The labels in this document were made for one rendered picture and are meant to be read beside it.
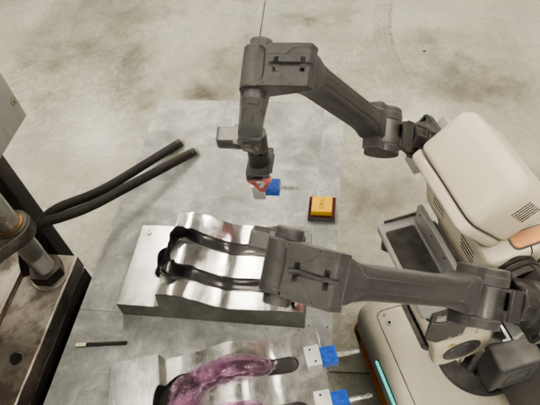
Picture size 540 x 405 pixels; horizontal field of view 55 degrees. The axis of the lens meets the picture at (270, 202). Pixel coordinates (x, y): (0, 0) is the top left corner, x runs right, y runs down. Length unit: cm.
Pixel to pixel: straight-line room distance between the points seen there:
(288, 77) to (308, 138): 94
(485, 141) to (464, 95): 229
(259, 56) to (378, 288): 43
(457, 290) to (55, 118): 299
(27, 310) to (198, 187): 62
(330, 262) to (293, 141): 116
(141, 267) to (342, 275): 91
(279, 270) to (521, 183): 45
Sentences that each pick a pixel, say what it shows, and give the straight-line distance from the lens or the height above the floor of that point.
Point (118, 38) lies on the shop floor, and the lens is 405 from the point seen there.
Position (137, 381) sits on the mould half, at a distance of 130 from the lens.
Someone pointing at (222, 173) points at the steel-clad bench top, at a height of 80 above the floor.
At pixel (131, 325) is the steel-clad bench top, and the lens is 149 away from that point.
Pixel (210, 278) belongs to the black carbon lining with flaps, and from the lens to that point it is 138.
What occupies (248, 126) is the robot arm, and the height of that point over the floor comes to 128.
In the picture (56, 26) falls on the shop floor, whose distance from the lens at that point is 440.
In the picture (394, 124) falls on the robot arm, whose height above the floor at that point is 127.
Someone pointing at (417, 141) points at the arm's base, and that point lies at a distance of 119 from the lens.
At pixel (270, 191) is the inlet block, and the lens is 147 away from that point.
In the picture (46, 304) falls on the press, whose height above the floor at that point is 78.
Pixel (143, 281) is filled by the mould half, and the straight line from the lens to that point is 147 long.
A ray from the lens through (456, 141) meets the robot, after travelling 101.
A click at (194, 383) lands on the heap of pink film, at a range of 127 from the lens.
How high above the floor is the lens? 206
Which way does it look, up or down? 51 degrees down
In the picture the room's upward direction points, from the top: 9 degrees counter-clockwise
